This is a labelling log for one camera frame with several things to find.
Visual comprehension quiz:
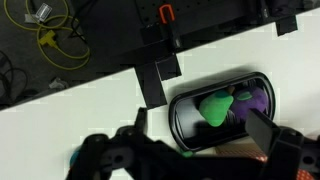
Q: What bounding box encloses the purple plush toy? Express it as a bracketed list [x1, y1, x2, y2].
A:
[229, 87, 269, 122]

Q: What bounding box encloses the clear plastic plug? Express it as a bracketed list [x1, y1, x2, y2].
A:
[33, 2, 53, 20]

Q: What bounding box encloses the black tape strip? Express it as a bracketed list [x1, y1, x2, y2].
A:
[134, 61, 168, 110]
[274, 14, 299, 37]
[155, 54, 183, 82]

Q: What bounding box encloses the yellow cable with plug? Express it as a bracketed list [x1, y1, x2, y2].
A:
[3, 0, 92, 72]

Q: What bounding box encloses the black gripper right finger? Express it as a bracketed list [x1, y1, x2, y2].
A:
[245, 109, 320, 180]

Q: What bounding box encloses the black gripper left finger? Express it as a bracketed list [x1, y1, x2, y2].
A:
[66, 106, 181, 180]

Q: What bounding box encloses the black plastic tray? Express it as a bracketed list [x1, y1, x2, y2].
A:
[168, 71, 277, 153]

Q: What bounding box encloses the orange handled clamp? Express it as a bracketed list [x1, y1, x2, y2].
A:
[139, 3, 184, 51]

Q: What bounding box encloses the green plush toy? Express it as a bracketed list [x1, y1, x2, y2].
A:
[198, 90, 235, 128]

